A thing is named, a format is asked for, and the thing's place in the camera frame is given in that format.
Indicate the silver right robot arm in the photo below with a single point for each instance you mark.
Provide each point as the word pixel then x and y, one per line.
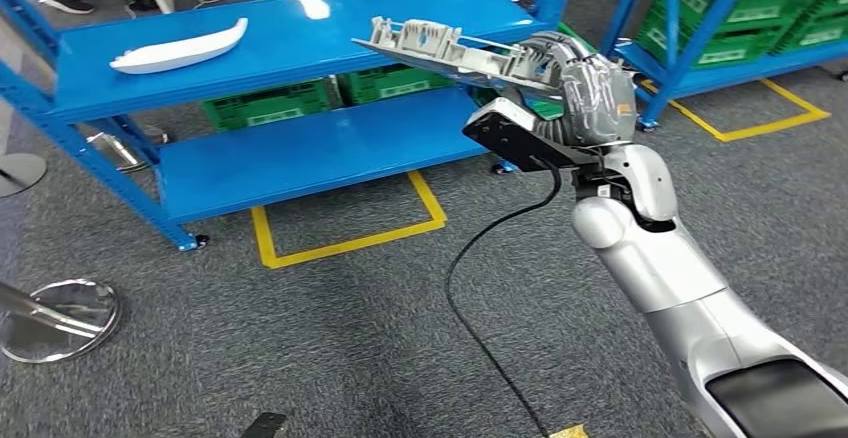
pixel 662 269

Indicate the chrome stanchion base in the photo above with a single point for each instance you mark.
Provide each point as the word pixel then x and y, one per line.
pixel 116 150

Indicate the chrome stanchion post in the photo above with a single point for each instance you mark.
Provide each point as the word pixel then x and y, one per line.
pixel 66 329

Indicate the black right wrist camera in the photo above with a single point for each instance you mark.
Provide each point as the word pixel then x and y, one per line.
pixel 510 137

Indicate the blue metal shelf rack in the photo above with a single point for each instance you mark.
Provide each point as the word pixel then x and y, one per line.
pixel 670 24
pixel 278 37

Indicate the white plastic car part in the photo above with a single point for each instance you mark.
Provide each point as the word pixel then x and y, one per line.
pixel 172 54

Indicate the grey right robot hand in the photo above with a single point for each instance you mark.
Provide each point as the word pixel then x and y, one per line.
pixel 596 104

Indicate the yellow floor tape square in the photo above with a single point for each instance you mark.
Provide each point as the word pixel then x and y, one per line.
pixel 351 244

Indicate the silver wheel hubcap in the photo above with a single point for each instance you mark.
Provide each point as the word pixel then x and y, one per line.
pixel 430 47

